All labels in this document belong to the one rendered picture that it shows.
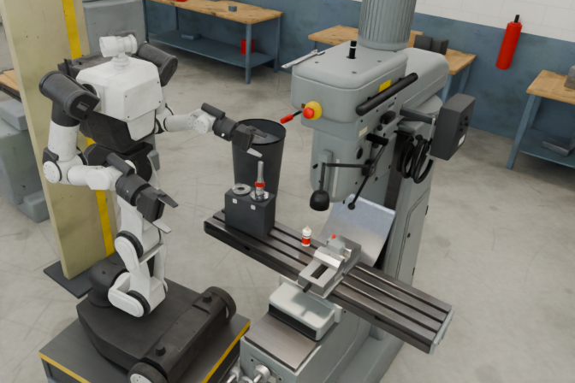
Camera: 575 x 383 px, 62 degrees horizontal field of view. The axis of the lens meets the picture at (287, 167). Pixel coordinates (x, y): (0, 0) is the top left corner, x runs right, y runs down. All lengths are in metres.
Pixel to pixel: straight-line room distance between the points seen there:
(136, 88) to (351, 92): 0.75
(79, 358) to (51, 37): 1.65
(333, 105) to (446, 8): 4.57
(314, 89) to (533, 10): 4.44
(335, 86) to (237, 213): 1.00
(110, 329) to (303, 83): 1.50
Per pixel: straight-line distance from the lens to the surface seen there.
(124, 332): 2.47
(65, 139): 1.76
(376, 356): 2.87
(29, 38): 2.87
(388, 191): 2.32
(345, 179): 1.83
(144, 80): 1.79
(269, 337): 2.17
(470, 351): 3.34
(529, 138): 5.71
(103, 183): 1.62
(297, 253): 2.26
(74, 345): 2.70
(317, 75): 1.57
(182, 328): 2.40
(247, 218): 2.30
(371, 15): 1.86
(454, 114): 1.87
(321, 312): 2.16
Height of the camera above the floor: 2.40
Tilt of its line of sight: 30 degrees down
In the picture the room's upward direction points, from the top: 4 degrees clockwise
